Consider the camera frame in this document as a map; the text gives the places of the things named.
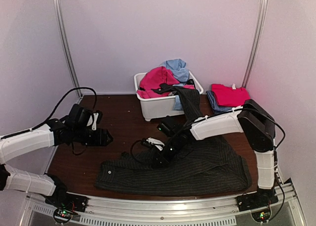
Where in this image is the black striped shirt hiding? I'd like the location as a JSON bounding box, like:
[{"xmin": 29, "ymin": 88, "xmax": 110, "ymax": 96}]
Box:
[{"xmin": 94, "ymin": 82, "xmax": 252, "ymax": 196}]

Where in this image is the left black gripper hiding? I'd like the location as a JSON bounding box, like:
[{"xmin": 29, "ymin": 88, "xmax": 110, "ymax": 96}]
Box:
[{"xmin": 73, "ymin": 126, "xmax": 113, "ymax": 146}]

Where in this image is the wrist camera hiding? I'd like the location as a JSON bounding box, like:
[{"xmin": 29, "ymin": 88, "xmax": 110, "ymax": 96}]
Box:
[
  {"xmin": 88, "ymin": 110, "xmax": 103, "ymax": 131},
  {"xmin": 141, "ymin": 137, "xmax": 164, "ymax": 151}
]

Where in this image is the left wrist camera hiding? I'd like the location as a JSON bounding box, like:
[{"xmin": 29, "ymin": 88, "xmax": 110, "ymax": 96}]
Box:
[{"xmin": 88, "ymin": 110, "xmax": 103, "ymax": 131}]

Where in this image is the right aluminium frame post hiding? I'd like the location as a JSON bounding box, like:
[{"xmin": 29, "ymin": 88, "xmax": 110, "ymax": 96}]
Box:
[{"xmin": 242, "ymin": 0, "xmax": 269, "ymax": 88}]

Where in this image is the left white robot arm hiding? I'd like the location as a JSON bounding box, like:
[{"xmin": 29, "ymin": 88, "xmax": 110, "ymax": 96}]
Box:
[{"xmin": 0, "ymin": 104, "xmax": 113, "ymax": 208}]

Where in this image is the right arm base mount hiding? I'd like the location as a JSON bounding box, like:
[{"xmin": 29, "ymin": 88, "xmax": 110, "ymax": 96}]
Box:
[{"xmin": 236, "ymin": 191, "xmax": 278, "ymax": 212}]

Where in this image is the pink garment in bin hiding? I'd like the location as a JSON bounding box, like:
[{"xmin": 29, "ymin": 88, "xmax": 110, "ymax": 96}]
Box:
[{"xmin": 137, "ymin": 66, "xmax": 194, "ymax": 99}]

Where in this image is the left circuit board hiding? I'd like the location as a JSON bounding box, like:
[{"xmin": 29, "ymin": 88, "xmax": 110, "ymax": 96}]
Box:
[{"xmin": 53, "ymin": 209, "xmax": 73, "ymax": 224}]

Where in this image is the front aluminium rail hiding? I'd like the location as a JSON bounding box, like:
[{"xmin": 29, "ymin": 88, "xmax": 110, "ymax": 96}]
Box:
[{"xmin": 18, "ymin": 183, "xmax": 307, "ymax": 226}]

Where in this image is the right circuit board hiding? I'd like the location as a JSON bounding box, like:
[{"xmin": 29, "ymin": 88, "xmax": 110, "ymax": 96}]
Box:
[{"xmin": 251, "ymin": 208, "xmax": 272, "ymax": 223}]

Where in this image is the aluminium frame post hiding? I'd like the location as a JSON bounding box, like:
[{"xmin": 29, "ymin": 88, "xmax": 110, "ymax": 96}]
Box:
[
  {"xmin": 242, "ymin": 0, "xmax": 269, "ymax": 88},
  {"xmin": 53, "ymin": 0, "xmax": 79, "ymax": 88}
]

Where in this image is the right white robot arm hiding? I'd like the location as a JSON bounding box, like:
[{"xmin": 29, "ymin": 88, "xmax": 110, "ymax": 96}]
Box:
[{"xmin": 152, "ymin": 99, "xmax": 277, "ymax": 207}]

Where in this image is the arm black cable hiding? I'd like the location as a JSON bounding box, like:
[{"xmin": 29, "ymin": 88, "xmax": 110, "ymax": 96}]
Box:
[
  {"xmin": 130, "ymin": 139, "xmax": 158, "ymax": 166},
  {"xmin": 29, "ymin": 87, "xmax": 97, "ymax": 155}
]

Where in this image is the folded blue checkered shirt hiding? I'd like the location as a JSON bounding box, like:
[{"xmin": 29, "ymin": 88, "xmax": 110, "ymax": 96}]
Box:
[{"xmin": 206, "ymin": 90, "xmax": 237, "ymax": 114}]

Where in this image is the red t-shirt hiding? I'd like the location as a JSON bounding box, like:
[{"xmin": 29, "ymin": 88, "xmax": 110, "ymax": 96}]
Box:
[{"xmin": 211, "ymin": 84, "xmax": 251, "ymax": 107}]

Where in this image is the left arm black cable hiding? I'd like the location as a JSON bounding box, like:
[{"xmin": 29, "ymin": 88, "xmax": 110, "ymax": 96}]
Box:
[{"xmin": 29, "ymin": 87, "xmax": 97, "ymax": 155}]

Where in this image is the light blue shirt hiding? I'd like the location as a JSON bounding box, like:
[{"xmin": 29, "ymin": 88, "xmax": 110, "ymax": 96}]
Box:
[{"xmin": 161, "ymin": 59, "xmax": 195, "ymax": 111}]

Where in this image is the circuit board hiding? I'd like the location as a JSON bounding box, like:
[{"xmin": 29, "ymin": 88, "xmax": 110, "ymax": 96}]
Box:
[
  {"xmin": 251, "ymin": 208, "xmax": 272, "ymax": 223},
  {"xmin": 53, "ymin": 209, "xmax": 73, "ymax": 224}
]

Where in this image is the left aluminium frame post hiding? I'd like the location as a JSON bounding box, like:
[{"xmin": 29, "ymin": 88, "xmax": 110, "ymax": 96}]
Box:
[{"xmin": 53, "ymin": 0, "xmax": 79, "ymax": 88}]

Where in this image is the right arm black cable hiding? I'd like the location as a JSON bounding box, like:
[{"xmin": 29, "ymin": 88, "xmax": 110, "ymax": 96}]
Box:
[{"xmin": 130, "ymin": 139, "xmax": 158, "ymax": 166}]

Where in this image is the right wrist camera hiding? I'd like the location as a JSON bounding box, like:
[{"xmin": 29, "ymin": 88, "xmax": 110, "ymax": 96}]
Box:
[{"xmin": 141, "ymin": 137, "xmax": 164, "ymax": 151}]

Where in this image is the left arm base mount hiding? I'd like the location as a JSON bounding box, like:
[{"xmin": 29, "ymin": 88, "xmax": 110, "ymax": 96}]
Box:
[{"xmin": 44, "ymin": 193, "xmax": 88, "ymax": 213}]

